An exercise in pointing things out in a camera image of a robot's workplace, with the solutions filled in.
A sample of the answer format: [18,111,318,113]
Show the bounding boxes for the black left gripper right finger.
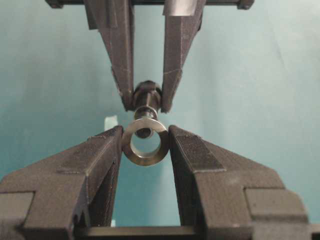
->
[169,125,312,240]

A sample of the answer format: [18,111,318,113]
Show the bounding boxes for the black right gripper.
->
[45,0,254,113]

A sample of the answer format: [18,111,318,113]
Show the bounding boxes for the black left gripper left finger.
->
[0,126,123,240]

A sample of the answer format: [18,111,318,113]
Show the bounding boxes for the silver metal washer ring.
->
[123,118,170,168]

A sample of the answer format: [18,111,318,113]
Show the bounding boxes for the dark metal stepped shaft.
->
[131,79,163,139]

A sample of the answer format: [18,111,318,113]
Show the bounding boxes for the white tape piece near washer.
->
[104,115,118,131]

